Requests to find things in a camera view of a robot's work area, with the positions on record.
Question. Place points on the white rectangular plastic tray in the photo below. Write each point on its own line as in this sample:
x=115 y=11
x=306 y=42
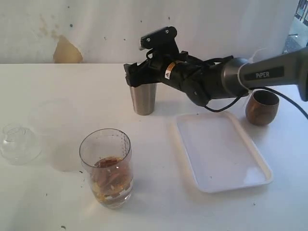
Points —
x=221 y=154

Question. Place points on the clear plastic shaker lid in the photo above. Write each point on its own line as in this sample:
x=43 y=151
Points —
x=18 y=144

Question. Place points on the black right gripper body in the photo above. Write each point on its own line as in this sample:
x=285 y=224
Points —
x=152 y=70

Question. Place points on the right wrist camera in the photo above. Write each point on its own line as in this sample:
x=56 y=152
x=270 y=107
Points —
x=161 y=41

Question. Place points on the brown wooden cup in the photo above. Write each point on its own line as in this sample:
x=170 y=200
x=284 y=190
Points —
x=262 y=107

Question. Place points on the clear plastic shaker cup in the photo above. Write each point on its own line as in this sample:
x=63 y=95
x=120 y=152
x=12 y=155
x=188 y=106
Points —
x=106 y=155

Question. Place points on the stainless steel tumbler cup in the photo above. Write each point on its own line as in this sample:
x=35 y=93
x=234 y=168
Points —
x=143 y=98

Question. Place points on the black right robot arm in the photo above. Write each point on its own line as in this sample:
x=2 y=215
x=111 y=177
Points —
x=220 y=78

